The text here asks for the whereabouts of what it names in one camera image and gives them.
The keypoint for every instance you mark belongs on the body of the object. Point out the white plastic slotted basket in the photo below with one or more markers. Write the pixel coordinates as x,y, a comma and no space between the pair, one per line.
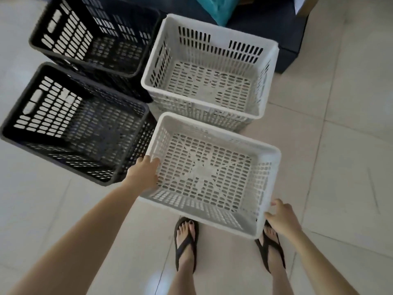
211,168
208,79

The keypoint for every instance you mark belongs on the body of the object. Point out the dark blue sofa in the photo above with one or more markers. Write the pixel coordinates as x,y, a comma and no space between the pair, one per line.
270,24

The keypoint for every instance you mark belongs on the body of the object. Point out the teal plastic bag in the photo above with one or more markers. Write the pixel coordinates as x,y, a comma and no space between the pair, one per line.
216,7

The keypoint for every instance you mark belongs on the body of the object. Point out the person's left forearm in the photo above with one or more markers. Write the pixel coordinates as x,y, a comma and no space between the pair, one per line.
76,245

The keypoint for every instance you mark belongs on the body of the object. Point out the person's left leg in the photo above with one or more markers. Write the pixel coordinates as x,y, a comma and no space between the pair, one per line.
184,273

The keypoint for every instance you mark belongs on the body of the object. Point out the person's leg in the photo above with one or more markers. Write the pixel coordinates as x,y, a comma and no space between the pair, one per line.
279,273
184,273

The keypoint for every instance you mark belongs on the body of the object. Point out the black plastic slotted basket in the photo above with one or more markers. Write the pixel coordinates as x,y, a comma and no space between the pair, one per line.
92,36
76,125

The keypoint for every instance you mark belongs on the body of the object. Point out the person's right thumb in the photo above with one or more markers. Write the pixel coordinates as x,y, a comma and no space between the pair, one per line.
270,217

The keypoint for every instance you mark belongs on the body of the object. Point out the person's right forearm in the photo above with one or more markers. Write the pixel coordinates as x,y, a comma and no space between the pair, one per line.
319,264

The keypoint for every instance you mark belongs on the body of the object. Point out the person's right leg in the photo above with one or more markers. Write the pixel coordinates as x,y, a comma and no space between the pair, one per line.
279,273

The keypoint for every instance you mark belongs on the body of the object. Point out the black left flip-flop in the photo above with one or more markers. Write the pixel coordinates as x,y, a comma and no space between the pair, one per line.
181,247

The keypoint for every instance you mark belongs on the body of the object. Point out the black right flip-flop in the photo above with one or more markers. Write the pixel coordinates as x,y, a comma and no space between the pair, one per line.
264,251

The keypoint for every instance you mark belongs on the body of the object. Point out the black flip-flop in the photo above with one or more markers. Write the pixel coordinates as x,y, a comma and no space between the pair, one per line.
264,251
181,247

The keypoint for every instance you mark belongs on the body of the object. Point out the person's left hand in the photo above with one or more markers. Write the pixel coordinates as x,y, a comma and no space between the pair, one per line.
141,176

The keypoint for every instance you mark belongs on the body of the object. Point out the person's right hand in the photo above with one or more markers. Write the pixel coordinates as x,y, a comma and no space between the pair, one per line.
285,219

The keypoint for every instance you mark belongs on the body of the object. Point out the person's left fingers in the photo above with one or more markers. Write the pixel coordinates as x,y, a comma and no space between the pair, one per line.
152,168

